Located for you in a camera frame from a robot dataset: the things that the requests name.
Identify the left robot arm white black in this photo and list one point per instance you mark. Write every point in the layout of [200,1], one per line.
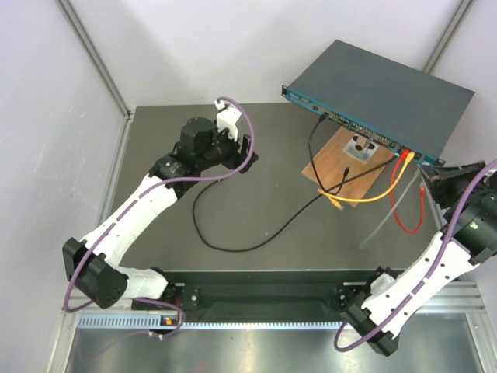
[92,264]

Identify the dark grey network switch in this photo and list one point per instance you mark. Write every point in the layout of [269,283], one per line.
[390,103]

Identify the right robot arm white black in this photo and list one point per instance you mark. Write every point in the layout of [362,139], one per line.
[380,308]

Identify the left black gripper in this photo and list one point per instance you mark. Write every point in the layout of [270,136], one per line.
[237,159]

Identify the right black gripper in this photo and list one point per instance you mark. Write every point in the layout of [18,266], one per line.
[444,176]

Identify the aluminium frame rail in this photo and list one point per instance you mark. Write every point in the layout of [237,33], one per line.
[456,297]

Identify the metal mounting bracket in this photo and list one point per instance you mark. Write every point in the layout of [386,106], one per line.
[361,148]

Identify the wooden base board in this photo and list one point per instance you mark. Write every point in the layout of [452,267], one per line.
[341,173]

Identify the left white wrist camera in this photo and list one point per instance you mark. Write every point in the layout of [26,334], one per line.
[227,118]

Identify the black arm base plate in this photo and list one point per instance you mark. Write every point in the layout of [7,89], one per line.
[196,290]

